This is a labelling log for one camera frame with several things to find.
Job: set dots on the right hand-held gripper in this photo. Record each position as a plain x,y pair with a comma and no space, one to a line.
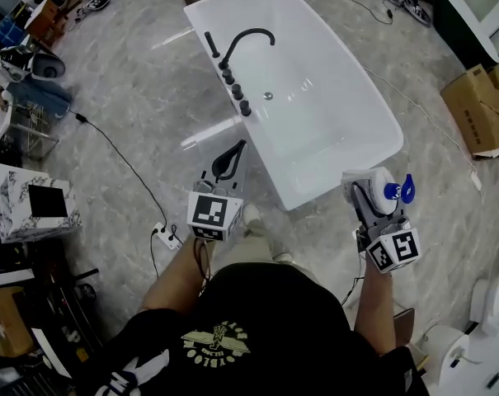
397,250

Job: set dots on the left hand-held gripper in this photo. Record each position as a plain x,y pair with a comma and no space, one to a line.
210,213

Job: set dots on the white bottle with blue cap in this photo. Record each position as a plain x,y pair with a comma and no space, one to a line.
383,188

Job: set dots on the white bathtub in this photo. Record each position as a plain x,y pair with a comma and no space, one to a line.
315,97

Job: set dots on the person's left forearm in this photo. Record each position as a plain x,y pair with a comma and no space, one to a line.
170,279

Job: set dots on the person's right forearm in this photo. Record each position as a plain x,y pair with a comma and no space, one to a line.
375,307

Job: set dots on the person's left shoe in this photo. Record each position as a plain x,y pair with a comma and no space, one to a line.
251,215

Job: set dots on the person's shoe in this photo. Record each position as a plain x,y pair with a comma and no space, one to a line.
251,215
283,257

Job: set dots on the black faucet knob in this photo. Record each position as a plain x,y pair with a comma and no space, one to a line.
237,91
227,76
244,108

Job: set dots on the person's beige trousers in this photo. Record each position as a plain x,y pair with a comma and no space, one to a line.
253,246

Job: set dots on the white power strip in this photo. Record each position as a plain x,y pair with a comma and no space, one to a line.
166,237

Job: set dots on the person's right shoe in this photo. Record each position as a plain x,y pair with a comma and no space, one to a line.
283,257

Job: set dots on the black curved faucet spout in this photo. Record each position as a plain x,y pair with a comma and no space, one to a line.
227,52

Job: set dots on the black hand shower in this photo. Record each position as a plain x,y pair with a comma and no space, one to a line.
211,43

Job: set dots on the open cardboard box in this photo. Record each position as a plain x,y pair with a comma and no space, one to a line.
476,114

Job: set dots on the white toilet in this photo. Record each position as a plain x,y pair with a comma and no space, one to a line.
492,303
443,353

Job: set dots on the person's black shirt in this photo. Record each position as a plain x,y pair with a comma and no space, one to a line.
253,332

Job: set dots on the dark green tub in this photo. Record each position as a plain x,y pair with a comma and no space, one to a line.
459,27

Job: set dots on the marble-patterned box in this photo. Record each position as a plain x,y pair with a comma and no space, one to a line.
18,225

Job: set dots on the white sink on metal stand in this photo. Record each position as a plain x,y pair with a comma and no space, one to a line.
1,122

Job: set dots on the wooden vanity with white sink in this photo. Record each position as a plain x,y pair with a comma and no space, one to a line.
43,19

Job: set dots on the brown cardboard box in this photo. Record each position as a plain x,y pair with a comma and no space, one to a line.
6,324

